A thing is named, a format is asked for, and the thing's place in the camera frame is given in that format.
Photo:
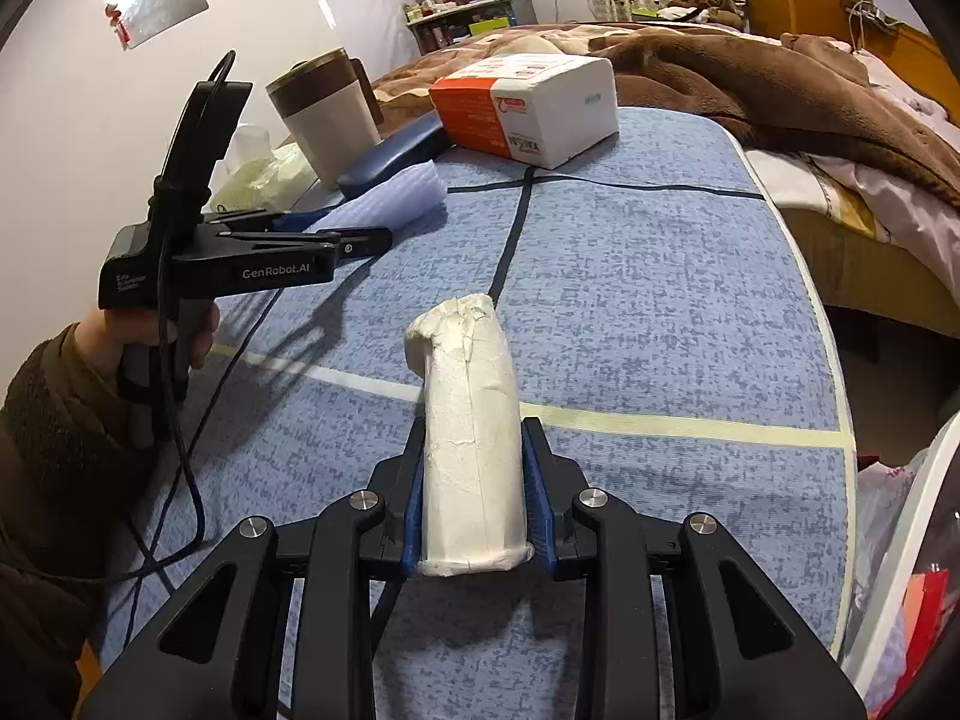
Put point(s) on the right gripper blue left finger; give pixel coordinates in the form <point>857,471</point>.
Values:
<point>393,546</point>

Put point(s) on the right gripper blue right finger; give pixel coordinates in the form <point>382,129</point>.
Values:
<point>562,545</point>

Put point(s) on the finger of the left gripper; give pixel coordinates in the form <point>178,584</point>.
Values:
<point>352,242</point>
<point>270,219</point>

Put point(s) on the white paper roll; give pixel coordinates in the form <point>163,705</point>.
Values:
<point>474,514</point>

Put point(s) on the brown sleeved left forearm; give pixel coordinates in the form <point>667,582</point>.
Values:
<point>70,477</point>

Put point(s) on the white round trash bin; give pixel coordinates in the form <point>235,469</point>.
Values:
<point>902,630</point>

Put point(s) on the person left hand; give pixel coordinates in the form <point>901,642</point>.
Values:
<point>103,334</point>

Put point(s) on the yellow tissue pack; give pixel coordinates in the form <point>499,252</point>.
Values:
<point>256,174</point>

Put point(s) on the dark blue glasses case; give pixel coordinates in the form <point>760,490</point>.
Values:
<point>417,142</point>

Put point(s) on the brown white cup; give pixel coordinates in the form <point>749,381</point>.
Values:
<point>328,106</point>

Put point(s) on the blue table cloth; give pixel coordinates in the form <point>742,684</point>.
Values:
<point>665,331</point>

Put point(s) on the white orange tissue box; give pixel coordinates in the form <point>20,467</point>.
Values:
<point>538,109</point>

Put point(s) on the cluttered side desk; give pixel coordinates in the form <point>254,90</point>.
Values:
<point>450,26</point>

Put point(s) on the lilac bed sheet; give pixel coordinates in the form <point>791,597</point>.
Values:
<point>863,200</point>

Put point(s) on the brown fleece blanket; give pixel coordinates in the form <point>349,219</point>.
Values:
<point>800,95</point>

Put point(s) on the orange wooden headboard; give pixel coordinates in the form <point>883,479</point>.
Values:
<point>912,55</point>

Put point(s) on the wall poster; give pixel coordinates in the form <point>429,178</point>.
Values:
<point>137,21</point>

